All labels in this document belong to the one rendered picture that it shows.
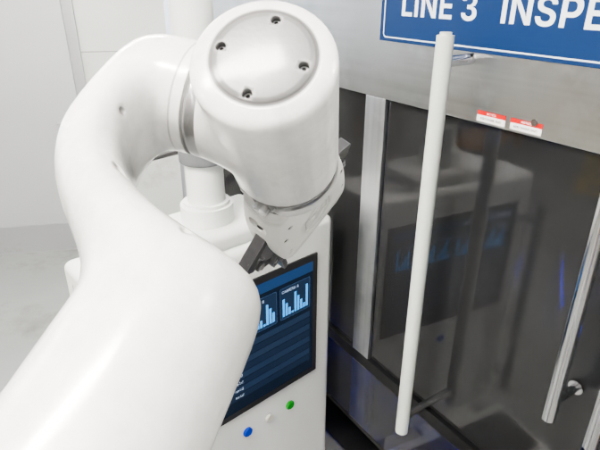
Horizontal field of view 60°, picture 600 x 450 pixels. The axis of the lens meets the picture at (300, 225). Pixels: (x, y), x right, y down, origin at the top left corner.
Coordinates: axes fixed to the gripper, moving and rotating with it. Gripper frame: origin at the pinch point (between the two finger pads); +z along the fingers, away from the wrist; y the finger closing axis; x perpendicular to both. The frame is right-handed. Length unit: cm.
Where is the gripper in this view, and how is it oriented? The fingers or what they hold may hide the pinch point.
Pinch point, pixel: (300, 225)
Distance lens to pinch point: 58.5
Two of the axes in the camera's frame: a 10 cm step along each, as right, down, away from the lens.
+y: 6.1, -7.7, 1.9
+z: 0.7, 2.9, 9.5
